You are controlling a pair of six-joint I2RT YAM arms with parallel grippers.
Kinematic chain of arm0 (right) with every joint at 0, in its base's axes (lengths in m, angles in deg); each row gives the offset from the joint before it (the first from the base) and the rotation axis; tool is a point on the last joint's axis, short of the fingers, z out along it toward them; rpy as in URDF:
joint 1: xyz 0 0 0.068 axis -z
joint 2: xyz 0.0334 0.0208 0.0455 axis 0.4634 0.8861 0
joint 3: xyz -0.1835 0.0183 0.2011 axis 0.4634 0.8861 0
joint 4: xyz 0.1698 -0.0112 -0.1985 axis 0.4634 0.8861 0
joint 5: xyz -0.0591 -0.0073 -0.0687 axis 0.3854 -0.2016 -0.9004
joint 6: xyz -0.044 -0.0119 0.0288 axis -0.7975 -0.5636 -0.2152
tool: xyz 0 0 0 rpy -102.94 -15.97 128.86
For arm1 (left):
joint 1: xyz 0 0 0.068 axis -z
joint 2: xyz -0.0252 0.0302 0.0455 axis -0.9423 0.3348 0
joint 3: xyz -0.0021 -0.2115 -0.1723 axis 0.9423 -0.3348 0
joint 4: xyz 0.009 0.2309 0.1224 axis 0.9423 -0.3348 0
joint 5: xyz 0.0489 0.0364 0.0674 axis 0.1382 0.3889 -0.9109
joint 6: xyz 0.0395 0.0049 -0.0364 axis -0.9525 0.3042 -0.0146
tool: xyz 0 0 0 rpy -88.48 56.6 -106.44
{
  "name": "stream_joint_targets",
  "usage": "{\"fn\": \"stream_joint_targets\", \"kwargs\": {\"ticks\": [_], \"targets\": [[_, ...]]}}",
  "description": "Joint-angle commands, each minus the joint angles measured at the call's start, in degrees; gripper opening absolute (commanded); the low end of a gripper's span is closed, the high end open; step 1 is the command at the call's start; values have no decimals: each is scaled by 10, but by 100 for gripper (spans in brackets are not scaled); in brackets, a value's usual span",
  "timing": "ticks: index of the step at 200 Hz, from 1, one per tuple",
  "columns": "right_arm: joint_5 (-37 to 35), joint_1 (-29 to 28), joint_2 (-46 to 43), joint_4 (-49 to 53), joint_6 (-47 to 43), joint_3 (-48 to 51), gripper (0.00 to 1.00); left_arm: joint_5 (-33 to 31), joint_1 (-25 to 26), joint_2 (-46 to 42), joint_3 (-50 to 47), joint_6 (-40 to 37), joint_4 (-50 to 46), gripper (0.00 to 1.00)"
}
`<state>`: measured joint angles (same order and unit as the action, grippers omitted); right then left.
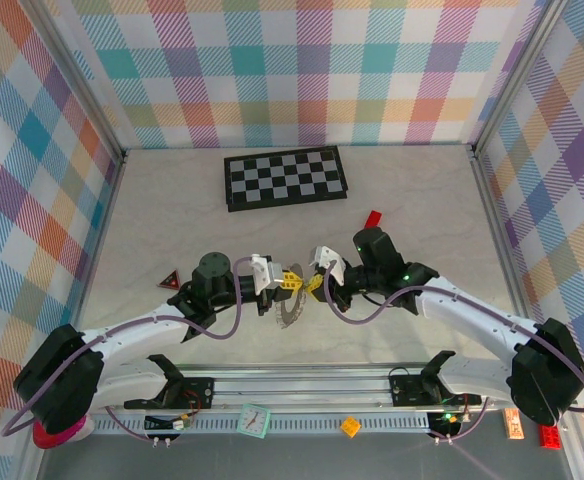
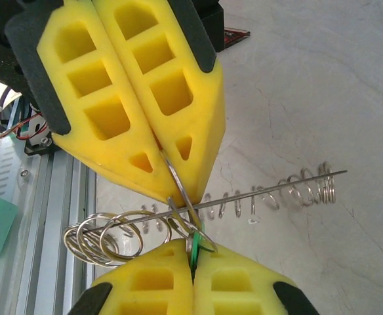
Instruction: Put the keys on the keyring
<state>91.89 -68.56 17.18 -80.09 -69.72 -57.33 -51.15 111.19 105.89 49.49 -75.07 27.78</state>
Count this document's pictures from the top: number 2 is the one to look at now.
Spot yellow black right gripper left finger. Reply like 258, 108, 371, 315
67, 238, 195, 315

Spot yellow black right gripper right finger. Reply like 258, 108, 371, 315
193, 243, 320, 315

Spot silver key rings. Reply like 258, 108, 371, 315
63, 160, 349, 269

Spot red black power wires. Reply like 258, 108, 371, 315
0, 98, 53, 142

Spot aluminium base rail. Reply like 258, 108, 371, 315
0, 140, 97, 315

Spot green plastic strip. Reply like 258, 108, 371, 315
188, 224, 206, 268

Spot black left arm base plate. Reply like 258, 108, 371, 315
23, 108, 63, 155

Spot grey slotted cable duct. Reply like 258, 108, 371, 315
0, 98, 28, 211

